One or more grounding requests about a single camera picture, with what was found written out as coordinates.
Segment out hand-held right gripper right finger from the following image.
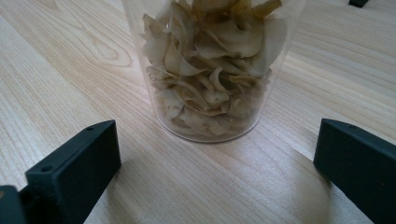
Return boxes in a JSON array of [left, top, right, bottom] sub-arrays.
[[313, 118, 396, 224]]

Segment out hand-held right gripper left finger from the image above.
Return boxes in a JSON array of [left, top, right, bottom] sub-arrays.
[[19, 119, 122, 224]]

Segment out clear plastic cup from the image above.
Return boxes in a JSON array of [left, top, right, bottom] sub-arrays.
[[120, 0, 307, 144]]

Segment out dried beige slices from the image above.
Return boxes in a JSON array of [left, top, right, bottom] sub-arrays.
[[141, 0, 289, 138]]

